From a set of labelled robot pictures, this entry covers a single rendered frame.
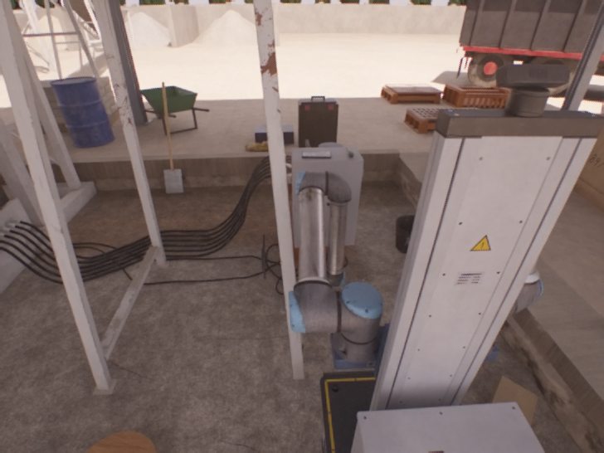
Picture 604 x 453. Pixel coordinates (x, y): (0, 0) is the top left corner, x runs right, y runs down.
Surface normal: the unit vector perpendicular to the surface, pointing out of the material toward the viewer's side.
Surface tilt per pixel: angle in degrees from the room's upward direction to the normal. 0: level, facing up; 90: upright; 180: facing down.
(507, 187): 90
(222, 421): 0
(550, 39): 90
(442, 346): 90
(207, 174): 90
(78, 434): 0
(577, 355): 0
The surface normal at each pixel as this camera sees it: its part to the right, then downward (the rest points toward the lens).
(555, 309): 0.00, -0.83
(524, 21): -0.48, 0.48
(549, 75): 0.04, 0.09
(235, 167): 0.07, 0.55
